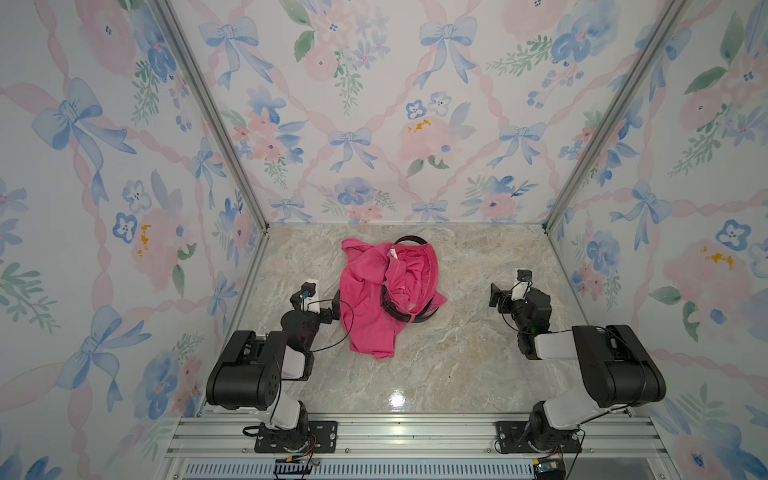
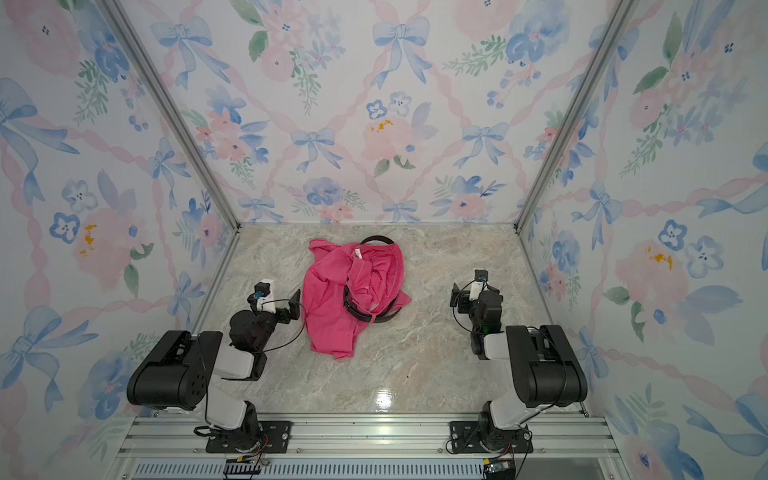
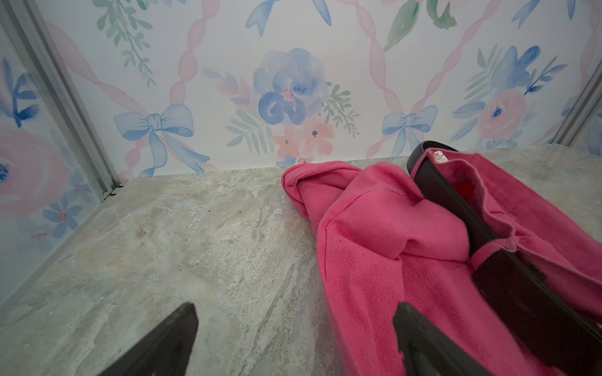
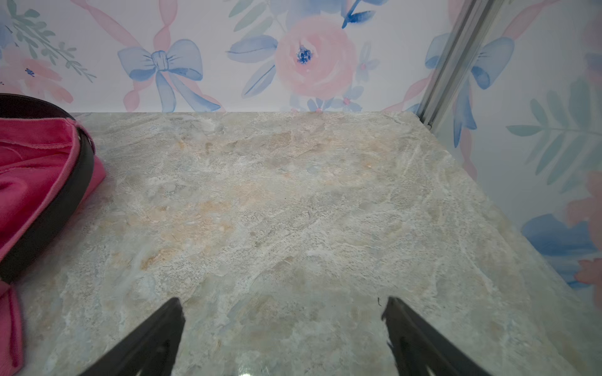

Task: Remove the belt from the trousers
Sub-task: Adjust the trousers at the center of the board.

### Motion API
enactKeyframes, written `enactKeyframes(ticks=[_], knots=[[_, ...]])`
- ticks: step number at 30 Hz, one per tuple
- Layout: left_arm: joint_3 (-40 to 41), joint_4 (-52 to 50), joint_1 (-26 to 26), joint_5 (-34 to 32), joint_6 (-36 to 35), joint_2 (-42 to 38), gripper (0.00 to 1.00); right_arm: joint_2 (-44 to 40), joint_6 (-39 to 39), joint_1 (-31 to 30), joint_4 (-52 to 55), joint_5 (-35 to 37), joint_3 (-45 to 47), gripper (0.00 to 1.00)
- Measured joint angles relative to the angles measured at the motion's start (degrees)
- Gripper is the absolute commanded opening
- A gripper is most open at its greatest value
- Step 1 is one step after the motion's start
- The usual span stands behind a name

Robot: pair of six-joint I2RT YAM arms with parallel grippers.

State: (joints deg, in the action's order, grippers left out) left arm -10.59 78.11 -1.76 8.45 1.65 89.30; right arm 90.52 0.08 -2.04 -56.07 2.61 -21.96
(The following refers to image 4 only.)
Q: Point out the pink trousers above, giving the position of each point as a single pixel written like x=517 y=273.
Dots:
x=37 y=157

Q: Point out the right rear aluminium corner post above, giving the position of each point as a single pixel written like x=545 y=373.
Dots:
x=472 y=24

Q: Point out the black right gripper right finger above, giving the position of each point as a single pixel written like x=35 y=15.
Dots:
x=419 y=349

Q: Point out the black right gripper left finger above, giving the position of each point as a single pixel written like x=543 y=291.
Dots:
x=151 y=349

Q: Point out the black leather belt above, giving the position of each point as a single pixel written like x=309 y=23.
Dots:
x=87 y=175

